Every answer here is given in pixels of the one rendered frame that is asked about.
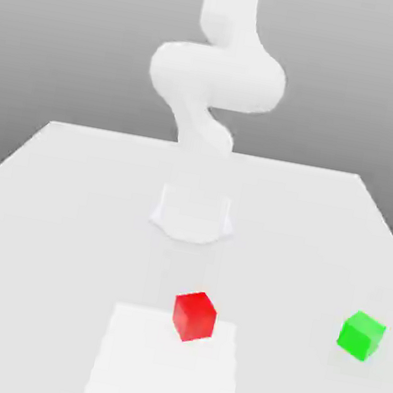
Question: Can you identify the small red cube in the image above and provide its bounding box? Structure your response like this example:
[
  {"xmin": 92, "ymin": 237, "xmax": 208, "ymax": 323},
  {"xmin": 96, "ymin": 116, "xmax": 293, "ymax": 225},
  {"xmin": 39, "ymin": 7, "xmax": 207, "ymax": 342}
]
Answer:
[{"xmin": 167, "ymin": 286, "xmax": 221, "ymax": 348}]

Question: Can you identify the small green cube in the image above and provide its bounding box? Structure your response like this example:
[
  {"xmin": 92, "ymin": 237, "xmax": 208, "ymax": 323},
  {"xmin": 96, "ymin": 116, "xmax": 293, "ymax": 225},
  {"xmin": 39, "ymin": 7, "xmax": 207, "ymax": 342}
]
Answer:
[{"xmin": 333, "ymin": 307, "xmax": 390, "ymax": 365}]

